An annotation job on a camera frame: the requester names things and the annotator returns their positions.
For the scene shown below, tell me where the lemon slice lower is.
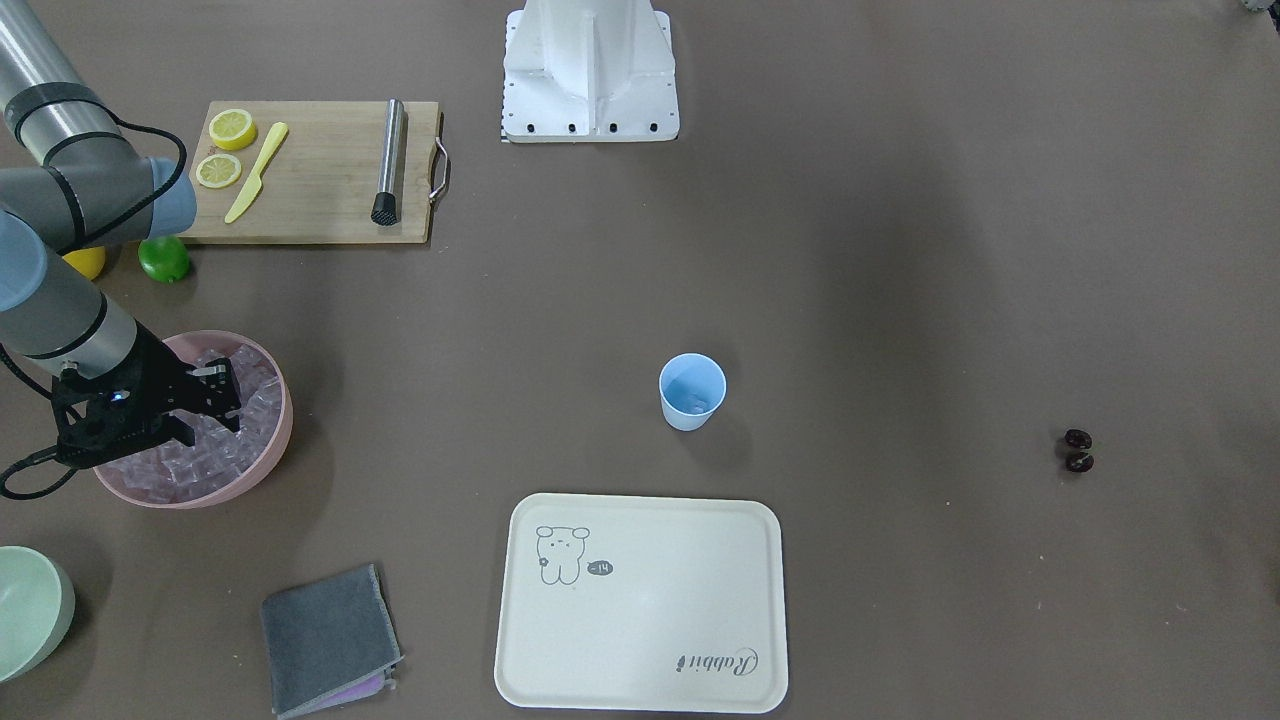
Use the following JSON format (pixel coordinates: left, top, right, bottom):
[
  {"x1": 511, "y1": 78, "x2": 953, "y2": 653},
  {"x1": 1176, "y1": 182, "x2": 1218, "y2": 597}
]
[{"x1": 195, "y1": 152, "x2": 243, "y2": 190}]

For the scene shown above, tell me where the grey folded cloth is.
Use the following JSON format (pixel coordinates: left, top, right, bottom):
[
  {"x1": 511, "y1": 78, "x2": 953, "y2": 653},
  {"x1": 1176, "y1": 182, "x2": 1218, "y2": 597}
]
[{"x1": 260, "y1": 562, "x2": 403, "y2": 719}]

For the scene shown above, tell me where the lemon slice upper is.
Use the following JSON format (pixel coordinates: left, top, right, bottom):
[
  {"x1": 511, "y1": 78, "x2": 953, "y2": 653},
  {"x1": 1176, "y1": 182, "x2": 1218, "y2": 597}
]
[{"x1": 207, "y1": 108, "x2": 259, "y2": 151}]

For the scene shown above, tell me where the pink bowl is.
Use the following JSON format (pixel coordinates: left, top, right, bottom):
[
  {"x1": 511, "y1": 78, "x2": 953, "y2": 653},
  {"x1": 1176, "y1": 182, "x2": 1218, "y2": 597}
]
[{"x1": 93, "y1": 331, "x2": 294, "y2": 510}]

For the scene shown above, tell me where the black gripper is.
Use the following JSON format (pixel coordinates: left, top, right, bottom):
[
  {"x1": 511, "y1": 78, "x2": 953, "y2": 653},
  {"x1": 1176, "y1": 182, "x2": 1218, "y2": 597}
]
[{"x1": 52, "y1": 325, "x2": 242, "y2": 469}]

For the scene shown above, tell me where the wooden cutting board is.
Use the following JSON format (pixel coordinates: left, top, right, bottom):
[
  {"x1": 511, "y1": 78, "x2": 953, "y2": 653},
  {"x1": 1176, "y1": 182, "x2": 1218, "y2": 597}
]
[{"x1": 182, "y1": 100, "x2": 449, "y2": 245}]

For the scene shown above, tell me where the dark cherry upper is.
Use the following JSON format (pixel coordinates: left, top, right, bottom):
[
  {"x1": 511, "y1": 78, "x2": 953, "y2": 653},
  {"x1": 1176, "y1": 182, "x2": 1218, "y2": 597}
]
[{"x1": 1062, "y1": 428, "x2": 1093, "y2": 451}]

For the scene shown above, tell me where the mint green bowl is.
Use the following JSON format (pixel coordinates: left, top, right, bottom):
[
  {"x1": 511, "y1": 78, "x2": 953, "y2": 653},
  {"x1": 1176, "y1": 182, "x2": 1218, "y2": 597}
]
[{"x1": 1, "y1": 546, "x2": 76, "y2": 682}]

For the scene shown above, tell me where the green lime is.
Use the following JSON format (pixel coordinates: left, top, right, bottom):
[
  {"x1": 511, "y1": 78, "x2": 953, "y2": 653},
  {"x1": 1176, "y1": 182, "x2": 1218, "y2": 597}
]
[{"x1": 137, "y1": 234, "x2": 192, "y2": 283}]

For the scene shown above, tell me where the light blue plastic cup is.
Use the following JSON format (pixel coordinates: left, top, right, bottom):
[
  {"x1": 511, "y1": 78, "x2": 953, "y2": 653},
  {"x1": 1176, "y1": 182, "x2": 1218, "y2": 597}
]
[{"x1": 658, "y1": 354, "x2": 728, "y2": 432}]

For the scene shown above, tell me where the yellow lemon near board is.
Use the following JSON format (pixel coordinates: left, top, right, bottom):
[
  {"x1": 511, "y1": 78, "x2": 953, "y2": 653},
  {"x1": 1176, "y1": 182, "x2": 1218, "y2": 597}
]
[{"x1": 61, "y1": 247, "x2": 108, "y2": 281}]

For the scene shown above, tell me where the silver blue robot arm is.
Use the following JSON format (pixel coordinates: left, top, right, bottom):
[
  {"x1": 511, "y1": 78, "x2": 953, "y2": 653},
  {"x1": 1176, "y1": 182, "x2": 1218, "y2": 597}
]
[{"x1": 1, "y1": 1, "x2": 241, "y2": 469}]

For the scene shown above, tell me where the cream rabbit serving tray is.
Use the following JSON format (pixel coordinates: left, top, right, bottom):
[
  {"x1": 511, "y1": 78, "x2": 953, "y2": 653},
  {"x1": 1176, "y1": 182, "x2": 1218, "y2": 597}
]
[{"x1": 493, "y1": 493, "x2": 790, "y2": 714}]

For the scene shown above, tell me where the clear ice cubes pile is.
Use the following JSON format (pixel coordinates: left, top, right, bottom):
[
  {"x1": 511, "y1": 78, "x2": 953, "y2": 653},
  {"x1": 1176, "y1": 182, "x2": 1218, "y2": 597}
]
[{"x1": 102, "y1": 345, "x2": 283, "y2": 503}]

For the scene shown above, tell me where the yellow plastic knife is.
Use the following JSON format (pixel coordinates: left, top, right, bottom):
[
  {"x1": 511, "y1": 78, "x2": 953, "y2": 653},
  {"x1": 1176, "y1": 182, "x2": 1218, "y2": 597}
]
[{"x1": 223, "y1": 122, "x2": 291, "y2": 225}]

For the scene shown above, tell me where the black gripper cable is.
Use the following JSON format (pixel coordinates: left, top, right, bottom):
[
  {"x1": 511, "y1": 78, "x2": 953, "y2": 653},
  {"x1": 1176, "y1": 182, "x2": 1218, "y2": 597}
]
[{"x1": 0, "y1": 439, "x2": 81, "y2": 501}]

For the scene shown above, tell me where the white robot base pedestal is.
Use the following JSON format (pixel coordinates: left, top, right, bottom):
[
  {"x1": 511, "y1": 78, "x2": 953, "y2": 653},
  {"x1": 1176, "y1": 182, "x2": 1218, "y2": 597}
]
[{"x1": 500, "y1": 1, "x2": 681, "y2": 143}]

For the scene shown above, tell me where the lemon slice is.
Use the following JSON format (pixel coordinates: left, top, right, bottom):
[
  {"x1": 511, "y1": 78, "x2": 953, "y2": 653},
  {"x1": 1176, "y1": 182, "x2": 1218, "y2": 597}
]
[
  {"x1": 195, "y1": 152, "x2": 243, "y2": 190},
  {"x1": 207, "y1": 108, "x2": 259, "y2": 151}
]

